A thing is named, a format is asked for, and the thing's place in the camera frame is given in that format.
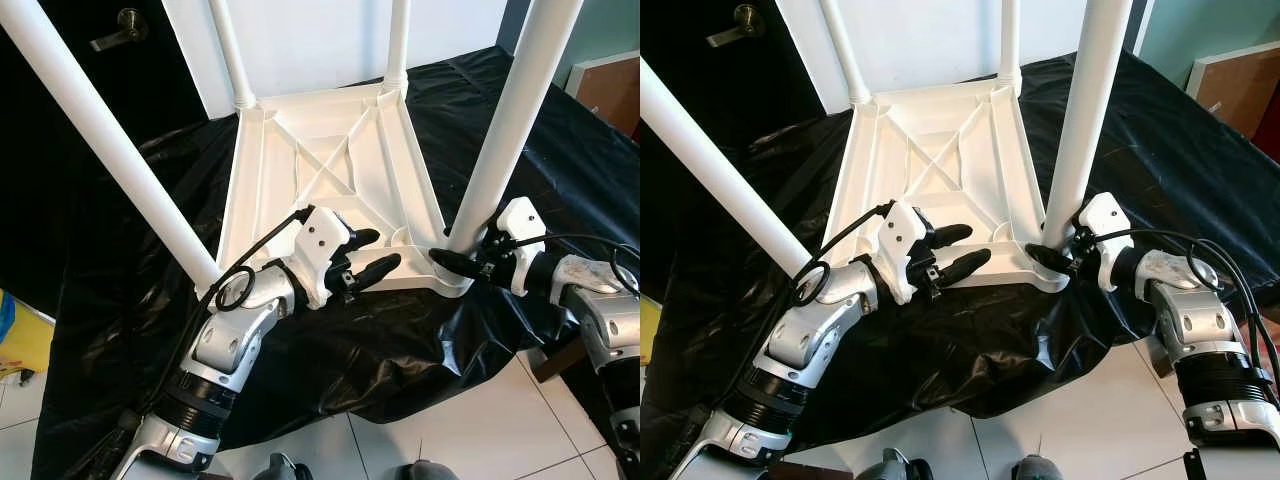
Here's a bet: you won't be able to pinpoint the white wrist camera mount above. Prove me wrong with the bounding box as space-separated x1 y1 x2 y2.
1078 192 1134 291
290 207 353 309
880 200 941 304
493 197 548 296

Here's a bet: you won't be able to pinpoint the dark wooden table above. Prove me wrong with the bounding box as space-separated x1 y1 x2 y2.
530 340 586 386
1148 335 1181 379

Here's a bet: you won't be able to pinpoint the brown wooden cabinet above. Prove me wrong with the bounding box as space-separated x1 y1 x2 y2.
565 52 641 131
1185 42 1280 136

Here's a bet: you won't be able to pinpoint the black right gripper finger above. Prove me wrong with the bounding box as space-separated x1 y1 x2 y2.
428 248 491 281
1025 243 1076 273

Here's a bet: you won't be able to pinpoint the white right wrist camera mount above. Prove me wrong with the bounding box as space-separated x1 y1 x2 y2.
493 197 548 296
1078 192 1134 291

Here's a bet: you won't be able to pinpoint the yellow plastic container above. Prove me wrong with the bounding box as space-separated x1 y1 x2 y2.
0 288 56 379
640 295 663 366

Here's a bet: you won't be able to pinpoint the black plastic cover sheet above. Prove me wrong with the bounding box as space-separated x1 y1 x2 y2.
30 45 641 480
640 50 1280 471

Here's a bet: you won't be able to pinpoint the brass door handle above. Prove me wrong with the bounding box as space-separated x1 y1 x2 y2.
88 8 149 53
705 3 766 49

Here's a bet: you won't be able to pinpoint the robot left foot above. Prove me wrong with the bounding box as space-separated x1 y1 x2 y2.
255 453 313 480
860 448 936 480

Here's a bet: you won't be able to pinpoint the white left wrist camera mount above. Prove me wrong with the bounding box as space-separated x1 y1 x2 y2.
290 207 353 309
880 200 941 304

